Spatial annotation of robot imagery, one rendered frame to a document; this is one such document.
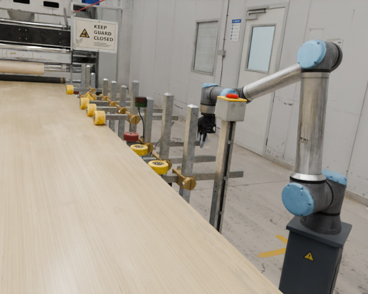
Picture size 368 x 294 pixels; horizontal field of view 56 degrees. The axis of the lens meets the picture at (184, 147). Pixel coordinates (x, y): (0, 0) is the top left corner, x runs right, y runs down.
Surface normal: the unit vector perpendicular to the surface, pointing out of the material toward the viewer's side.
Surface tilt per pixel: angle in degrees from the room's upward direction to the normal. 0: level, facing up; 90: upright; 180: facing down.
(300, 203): 95
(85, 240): 0
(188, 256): 0
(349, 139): 90
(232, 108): 90
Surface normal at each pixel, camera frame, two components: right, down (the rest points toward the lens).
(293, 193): -0.79, 0.17
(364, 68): -0.90, 0.04
